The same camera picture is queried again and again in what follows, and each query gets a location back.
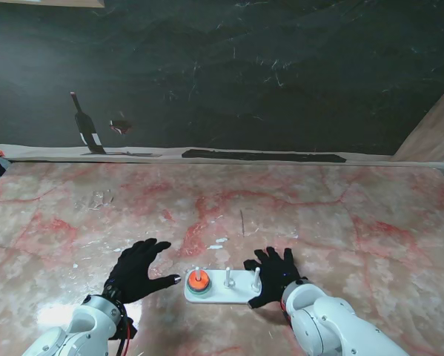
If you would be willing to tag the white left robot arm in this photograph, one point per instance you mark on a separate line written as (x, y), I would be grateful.
(92, 320)

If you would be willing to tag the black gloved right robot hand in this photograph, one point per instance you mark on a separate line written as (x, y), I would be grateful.
(277, 274)

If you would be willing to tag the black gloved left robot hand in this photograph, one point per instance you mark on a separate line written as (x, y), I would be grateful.
(132, 267)

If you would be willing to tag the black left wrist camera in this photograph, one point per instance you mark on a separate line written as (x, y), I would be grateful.
(128, 330)

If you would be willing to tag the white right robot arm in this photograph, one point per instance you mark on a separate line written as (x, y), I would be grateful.
(329, 319)

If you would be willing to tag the white Hanoi tower base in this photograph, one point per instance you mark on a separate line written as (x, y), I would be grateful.
(221, 295)

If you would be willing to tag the leaning wooden plank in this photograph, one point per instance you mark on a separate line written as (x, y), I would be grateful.
(433, 130)

